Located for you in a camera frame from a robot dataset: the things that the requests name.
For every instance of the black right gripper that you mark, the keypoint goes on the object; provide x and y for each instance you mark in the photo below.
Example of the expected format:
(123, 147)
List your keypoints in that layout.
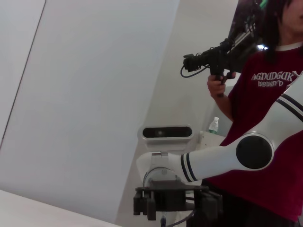
(168, 198)

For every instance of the black handheld controller device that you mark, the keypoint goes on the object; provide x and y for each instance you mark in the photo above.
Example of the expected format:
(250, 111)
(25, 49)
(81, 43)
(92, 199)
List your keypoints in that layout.
(213, 58)

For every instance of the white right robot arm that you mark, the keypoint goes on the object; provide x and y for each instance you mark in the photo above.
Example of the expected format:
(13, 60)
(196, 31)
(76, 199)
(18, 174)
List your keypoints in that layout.
(208, 160)

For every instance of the person's bare forearm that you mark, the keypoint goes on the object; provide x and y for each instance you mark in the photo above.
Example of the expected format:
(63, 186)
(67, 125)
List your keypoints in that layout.
(223, 106)

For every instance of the person's hand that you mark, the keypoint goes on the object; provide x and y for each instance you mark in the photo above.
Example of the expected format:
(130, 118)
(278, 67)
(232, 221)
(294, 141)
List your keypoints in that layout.
(213, 87)

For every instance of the white cabinet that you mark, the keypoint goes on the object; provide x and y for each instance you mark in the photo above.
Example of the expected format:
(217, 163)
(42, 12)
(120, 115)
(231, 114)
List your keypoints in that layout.
(210, 140)

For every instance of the clear plastic water bottle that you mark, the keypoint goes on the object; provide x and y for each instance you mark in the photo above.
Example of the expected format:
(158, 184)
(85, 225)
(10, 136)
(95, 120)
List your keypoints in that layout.
(213, 126)

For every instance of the person in red shirt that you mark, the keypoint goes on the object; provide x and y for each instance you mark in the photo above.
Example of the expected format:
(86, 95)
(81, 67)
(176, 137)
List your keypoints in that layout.
(251, 113)

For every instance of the black equipment with green lights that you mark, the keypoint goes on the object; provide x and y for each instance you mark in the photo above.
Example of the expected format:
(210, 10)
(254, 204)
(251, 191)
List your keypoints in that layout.
(246, 9)

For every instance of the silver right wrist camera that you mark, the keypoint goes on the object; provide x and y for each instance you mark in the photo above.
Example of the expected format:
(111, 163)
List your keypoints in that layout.
(166, 133)

